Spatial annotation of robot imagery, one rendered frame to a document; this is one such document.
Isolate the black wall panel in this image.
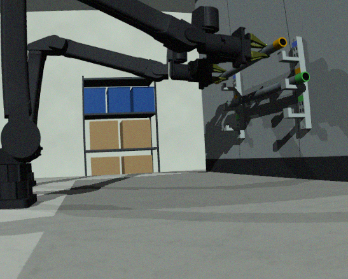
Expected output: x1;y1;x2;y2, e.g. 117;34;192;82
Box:
195;0;348;182

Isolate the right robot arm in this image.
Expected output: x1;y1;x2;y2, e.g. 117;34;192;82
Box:
0;0;237;209

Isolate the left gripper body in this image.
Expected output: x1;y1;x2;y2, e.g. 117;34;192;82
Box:
186;64;212;90

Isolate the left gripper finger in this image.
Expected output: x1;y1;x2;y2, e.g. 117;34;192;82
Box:
208;76;228;85
212;64;226;73

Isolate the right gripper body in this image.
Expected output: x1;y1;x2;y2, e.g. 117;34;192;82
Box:
218;27;251;68

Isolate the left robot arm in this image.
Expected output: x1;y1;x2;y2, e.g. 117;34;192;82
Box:
27;35;213;125

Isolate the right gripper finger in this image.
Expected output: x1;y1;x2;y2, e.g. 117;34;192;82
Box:
247;51;270;62
250;33;267;48

